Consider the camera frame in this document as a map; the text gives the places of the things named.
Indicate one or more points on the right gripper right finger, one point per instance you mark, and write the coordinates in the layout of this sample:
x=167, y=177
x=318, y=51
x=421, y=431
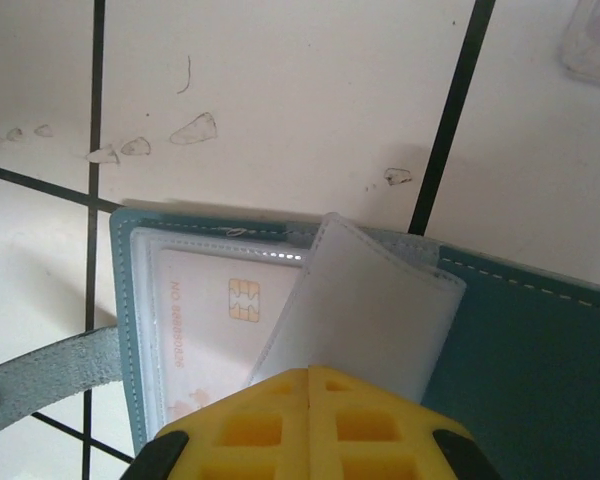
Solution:
x=380, y=440

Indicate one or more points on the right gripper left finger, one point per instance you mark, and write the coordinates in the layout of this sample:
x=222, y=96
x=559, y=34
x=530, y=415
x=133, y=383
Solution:
x=240, y=440

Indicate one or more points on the clear acrylic card stand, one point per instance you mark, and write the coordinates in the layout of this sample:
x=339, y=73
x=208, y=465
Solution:
x=595, y=60

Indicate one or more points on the white credit card pink print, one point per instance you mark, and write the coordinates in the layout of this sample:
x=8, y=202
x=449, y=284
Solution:
x=205, y=325

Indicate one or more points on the blue leather card holder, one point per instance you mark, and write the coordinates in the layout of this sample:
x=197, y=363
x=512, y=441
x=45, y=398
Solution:
x=530, y=350

